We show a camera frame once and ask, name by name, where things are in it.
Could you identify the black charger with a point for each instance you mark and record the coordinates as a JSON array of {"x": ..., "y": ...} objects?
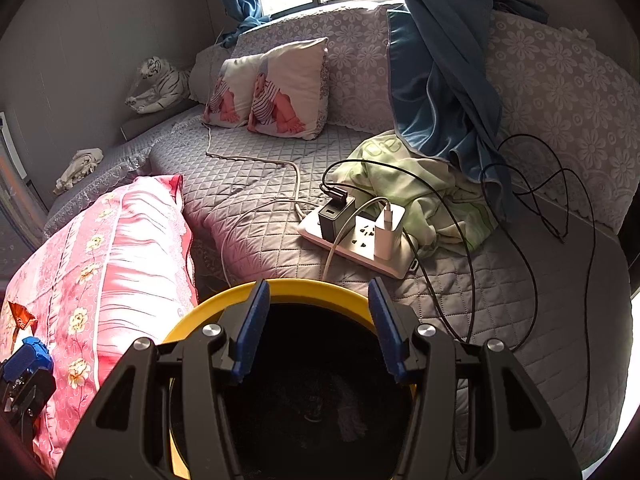
[{"x": 335, "y": 217}]

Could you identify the crumpled beige cloth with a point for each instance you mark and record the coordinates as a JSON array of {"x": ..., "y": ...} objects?
[{"x": 77, "y": 165}]

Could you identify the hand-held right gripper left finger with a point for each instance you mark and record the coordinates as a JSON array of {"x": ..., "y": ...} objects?
[{"x": 252, "y": 332}]

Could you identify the lace covered grey backrest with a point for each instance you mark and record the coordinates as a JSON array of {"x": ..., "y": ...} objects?
[{"x": 550, "y": 90}]

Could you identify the white tiger plush toy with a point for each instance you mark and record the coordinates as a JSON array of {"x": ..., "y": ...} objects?
[{"x": 165, "y": 82}]

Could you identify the baby print pillow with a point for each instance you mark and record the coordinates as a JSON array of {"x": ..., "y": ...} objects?
[
  {"x": 290, "y": 90},
  {"x": 225, "y": 90}
]

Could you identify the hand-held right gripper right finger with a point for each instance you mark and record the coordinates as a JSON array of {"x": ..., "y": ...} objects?
[{"x": 387, "y": 332}]

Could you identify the yellow rimmed bin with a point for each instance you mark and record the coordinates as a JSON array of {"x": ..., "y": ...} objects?
[{"x": 310, "y": 290}]

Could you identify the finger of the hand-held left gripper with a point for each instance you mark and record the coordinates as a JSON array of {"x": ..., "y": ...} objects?
[{"x": 27, "y": 355}]

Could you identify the white power strip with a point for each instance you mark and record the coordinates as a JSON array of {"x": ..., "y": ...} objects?
[{"x": 365, "y": 242}]

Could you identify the orange foil snack wrapper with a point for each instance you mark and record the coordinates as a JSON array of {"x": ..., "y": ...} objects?
[{"x": 20, "y": 316}]

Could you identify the light grey pillow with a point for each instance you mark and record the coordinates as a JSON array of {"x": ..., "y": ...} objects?
[{"x": 205, "y": 70}]

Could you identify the white charger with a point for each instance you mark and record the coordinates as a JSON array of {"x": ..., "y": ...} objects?
[{"x": 387, "y": 232}]

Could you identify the pink floral blanket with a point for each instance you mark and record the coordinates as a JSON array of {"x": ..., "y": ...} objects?
[{"x": 125, "y": 260}]

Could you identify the light green cloth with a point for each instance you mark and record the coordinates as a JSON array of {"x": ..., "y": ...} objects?
[{"x": 440, "y": 210}]

